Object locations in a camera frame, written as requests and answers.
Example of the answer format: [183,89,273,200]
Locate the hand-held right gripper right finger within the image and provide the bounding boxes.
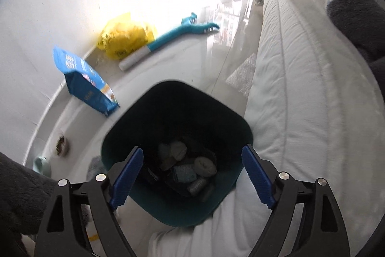
[241,144,351,257]

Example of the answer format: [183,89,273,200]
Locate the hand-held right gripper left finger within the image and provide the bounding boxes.
[34,146,144,257]

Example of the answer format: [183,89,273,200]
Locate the balled white sock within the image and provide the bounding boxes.
[194,156,217,177]

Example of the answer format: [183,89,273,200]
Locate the dark teal trash bin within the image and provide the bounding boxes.
[101,80,254,227]

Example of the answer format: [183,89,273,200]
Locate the grey fluffy slipper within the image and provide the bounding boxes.
[87,156,104,182]

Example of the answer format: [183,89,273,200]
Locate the pet food bowl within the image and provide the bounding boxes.
[54,137,70,157]

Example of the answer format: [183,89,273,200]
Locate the pale green pet bowl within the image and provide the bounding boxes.
[32,156,52,176]

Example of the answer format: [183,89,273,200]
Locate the person's grey fleece clothing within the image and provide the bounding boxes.
[0,152,59,236]

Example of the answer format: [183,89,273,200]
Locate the grey textured mat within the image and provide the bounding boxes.
[225,53,257,95]

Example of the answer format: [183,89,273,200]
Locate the bed with grey cover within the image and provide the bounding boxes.
[147,0,385,257]

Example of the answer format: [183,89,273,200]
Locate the blue pet food bag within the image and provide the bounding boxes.
[53,46,120,117]

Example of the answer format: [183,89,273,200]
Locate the yellow plastic bag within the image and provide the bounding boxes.
[96,13,158,61]

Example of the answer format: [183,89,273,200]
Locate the blue dinosaur grabber toy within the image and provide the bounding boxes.
[118,13,221,71]

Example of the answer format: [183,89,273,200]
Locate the dark grey fleece blanket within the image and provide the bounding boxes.
[326,0,385,89]

